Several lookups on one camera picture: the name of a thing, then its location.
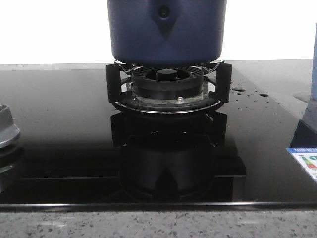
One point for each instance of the light blue ribbed cup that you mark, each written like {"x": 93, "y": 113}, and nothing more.
{"x": 313, "y": 96}

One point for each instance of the black pot support grate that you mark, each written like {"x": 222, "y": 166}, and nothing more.
{"x": 216, "y": 89}

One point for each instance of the dark blue pot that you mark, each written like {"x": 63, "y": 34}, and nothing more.
{"x": 166, "y": 32}

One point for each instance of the black gas burner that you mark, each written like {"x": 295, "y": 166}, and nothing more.
{"x": 166, "y": 83}

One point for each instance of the black glass cooktop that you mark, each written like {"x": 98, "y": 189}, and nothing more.
{"x": 76, "y": 152}

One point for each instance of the silver stove knob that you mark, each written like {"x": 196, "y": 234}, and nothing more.
{"x": 9, "y": 132}

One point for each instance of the energy rating sticker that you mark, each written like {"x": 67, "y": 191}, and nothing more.
{"x": 307, "y": 158}

